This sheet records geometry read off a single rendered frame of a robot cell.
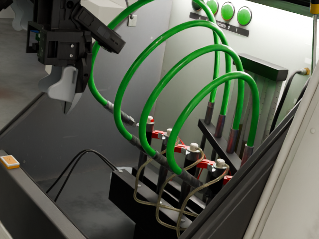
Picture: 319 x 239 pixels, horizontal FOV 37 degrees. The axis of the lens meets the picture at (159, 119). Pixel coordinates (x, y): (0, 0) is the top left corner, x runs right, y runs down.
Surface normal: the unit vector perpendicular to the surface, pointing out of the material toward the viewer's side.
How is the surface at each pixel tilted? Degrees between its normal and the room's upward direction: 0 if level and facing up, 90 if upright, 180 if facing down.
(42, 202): 0
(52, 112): 90
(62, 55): 90
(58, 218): 0
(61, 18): 90
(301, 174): 76
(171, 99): 90
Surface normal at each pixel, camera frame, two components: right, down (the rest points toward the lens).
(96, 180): 0.16, -0.92
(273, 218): -0.72, -0.12
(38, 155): 0.61, 0.37
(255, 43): -0.78, 0.10
